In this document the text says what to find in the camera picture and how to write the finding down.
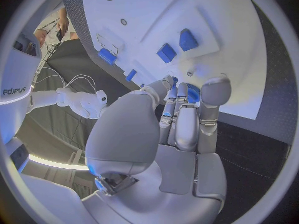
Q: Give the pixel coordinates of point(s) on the blue gear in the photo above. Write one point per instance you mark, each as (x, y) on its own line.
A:
(193, 95)

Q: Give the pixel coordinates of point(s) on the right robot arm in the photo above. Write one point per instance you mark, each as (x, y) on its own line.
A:
(74, 102)

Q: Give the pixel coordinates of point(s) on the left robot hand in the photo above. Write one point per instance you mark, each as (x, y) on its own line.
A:
(130, 134)

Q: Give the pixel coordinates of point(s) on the small blue plug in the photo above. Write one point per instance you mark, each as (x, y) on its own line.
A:
(175, 79)

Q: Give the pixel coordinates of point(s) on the blue wedge block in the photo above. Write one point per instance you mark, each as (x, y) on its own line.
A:
(188, 40)

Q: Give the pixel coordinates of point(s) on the white task board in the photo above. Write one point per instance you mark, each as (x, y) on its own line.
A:
(163, 18)

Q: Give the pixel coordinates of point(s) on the person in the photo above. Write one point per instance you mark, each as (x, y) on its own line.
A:
(59, 26)

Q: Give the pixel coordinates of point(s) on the blue square block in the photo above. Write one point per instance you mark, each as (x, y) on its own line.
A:
(166, 53)

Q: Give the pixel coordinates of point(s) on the blue short cylinder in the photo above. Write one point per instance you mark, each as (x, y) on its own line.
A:
(107, 56)

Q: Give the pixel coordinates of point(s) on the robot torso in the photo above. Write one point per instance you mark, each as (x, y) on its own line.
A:
(16, 82)

